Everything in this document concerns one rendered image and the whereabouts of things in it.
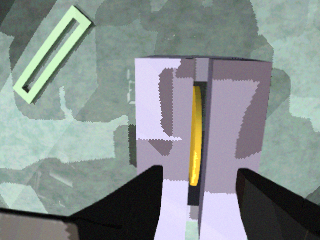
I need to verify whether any gold coin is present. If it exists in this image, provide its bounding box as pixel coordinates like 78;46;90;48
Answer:
189;86;202;186

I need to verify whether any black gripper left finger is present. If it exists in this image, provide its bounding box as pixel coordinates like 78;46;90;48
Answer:
0;165;163;240

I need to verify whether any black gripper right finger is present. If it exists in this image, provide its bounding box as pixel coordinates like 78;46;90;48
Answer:
235;168;320;240

